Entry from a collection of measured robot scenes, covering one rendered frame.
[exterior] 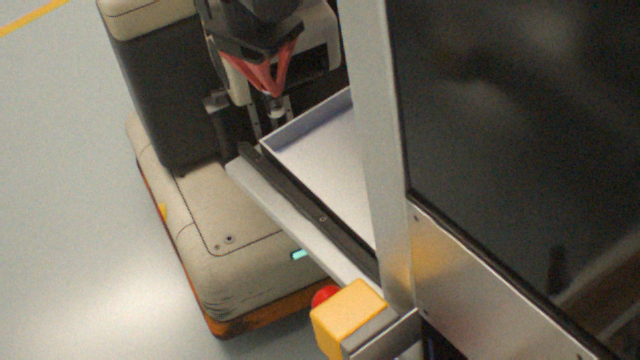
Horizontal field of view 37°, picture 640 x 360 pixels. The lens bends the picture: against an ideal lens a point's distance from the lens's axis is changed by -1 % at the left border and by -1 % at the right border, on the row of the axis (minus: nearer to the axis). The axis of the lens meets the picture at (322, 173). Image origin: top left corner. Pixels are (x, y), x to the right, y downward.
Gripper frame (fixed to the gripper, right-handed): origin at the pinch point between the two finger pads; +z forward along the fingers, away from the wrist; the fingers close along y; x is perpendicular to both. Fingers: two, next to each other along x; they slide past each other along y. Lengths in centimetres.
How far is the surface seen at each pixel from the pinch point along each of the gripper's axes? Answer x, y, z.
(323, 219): 1.8, 0.9, 24.1
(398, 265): -9.2, 24.6, 8.2
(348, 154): 14.2, -5.0, 25.0
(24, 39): 59, -200, 97
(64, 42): 66, -186, 98
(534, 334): -13.7, 44.0, 1.1
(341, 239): 0.4, 5.2, 24.3
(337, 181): 9.2, -3.0, 25.2
